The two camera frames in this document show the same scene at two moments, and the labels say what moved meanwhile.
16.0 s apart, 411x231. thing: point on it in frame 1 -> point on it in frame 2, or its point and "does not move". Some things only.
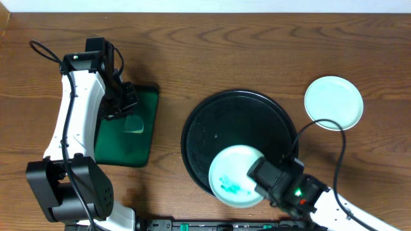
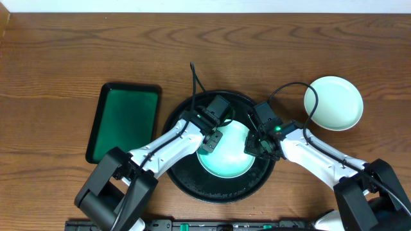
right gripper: [264, 192] -> [250, 146]
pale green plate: [334, 99] does not move
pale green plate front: [228, 179] -> [228, 159]
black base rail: [223, 225] does not move
